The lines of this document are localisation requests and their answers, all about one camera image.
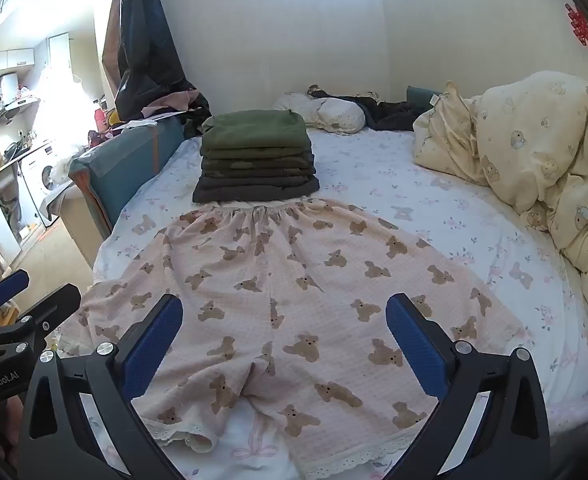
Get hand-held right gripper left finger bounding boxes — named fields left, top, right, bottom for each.
left=21, top=294, right=185, bottom=480

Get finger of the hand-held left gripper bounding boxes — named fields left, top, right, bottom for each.
left=0, top=269, right=30, bottom=313
left=0, top=284, right=82, bottom=348

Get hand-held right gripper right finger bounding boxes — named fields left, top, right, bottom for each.
left=385, top=294, right=551, bottom=480

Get pink bear print pants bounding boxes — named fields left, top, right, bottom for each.
left=56, top=199, right=530, bottom=478

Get white washing machine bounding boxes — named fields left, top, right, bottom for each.
left=18, top=145, right=64, bottom=227

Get cluttered kitchen counter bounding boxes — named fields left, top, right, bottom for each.
left=0, top=137, right=50, bottom=196

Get white floral bed sheet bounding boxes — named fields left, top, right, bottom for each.
left=91, top=127, right=588, bottom=480

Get stack of folded green clothes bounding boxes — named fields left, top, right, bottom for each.
left=192, top=110, right=321, bottom=205

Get dark clothing heap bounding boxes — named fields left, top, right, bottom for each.
left=308, top=87, right=427, bottom=132

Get cream bear print duvet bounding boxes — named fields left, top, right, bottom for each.
left=413, top=71, right=588, bottom=378

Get white pillow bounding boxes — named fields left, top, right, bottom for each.
left=273, top=91, right=366, bottom=135

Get pink cloth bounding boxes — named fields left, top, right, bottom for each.
left=141, top=91, right=206, bottom=117

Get teal cushion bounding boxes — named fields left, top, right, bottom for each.
left=406, top=85, right=445, bottom=108

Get black hanging garment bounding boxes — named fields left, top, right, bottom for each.
left=101, top=0, right=200, bottom=121

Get white wall cabinet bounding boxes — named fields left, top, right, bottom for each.
left=0, top=47, right=36, bottom=77

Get red wall decoration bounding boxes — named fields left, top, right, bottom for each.
left=564, top=2, right=588, bottom=55

